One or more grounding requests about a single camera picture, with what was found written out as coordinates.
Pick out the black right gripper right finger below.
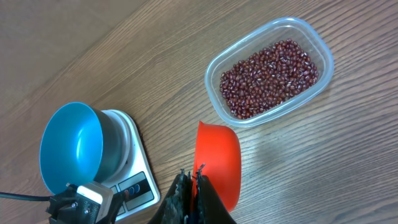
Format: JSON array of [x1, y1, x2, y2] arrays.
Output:
[[195, 164, 236, 224]]

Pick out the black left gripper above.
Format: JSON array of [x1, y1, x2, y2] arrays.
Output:
[[45, 183, 128, 224]]

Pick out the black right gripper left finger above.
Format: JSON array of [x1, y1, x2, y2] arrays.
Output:
[[149, 169, 192, 224]]

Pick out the red measuring scoop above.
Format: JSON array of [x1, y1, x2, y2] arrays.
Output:
[[193, 121, 242, 212]]

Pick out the white kitchen scale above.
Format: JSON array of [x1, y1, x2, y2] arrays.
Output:
[[102, 110, 160, 221]]

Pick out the blue bowl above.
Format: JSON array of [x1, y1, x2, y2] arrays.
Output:
[[39, 102, 123, 194]]

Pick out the red beans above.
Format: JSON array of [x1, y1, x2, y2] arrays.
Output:
[[220, 39, 319, 119]]

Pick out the clear plastic container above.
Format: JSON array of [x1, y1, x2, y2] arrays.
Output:
[[205, 17, 334, 128]]

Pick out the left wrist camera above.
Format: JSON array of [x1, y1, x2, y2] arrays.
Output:
[[77, 182, 114, 223]]

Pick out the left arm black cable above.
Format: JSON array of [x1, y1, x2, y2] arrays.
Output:
[[0, 192, 52, 202]]

